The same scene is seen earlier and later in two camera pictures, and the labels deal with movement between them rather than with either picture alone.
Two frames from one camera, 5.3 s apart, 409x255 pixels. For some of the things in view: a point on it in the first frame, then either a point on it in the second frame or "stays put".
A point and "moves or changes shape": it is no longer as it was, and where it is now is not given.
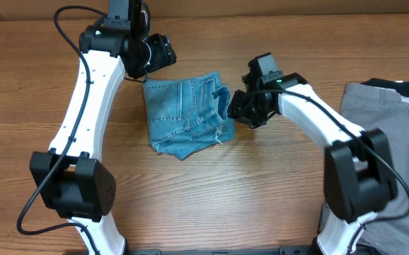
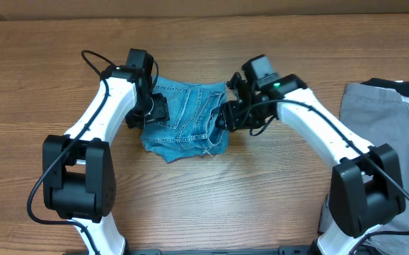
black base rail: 281,251 stays put
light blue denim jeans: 187,115 moves or changes shape
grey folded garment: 372,107 stays put
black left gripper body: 152,56 → 153,109
